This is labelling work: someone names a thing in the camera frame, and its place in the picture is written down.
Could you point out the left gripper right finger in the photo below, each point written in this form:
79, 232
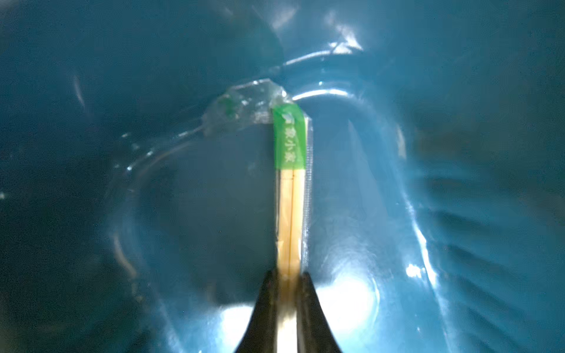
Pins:
313, 331

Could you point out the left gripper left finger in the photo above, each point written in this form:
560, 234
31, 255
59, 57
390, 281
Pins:
261, 333

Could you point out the teal plastic storage box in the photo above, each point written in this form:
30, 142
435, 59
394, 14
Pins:
437, 197

